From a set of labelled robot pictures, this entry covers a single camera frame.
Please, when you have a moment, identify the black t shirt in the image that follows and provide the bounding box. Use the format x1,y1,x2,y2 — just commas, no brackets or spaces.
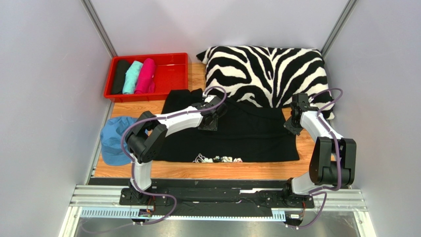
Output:
155,98,299,162

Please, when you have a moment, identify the blue bucket hat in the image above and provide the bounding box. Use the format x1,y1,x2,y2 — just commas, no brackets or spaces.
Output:
100,116,137,166

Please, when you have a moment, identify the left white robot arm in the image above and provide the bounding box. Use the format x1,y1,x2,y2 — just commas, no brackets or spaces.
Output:
121,95,226,204

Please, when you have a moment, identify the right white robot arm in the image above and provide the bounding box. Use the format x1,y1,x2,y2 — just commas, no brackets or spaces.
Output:
284,93,357,196

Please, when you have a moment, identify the zebra print pillow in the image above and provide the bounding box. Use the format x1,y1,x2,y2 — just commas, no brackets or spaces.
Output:
196,45,335,120

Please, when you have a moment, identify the rolled pink shirt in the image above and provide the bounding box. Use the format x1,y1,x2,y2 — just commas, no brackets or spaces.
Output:
134,58,157,94

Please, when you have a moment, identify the red plastic bin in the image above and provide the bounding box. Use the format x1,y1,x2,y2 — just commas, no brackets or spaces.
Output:
103,52,189,103

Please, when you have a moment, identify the rolled teal shirt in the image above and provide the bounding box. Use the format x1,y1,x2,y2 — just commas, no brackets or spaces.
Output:
122,61,143,94

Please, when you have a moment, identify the rolled black shirt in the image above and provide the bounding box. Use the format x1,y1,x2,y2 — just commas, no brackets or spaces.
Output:
111,60,131,95

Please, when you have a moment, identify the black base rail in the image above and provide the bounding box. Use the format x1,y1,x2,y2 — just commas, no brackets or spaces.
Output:
119,179,315,217

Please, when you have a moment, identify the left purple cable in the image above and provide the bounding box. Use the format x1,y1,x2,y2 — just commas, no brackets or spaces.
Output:
120,86,228,231

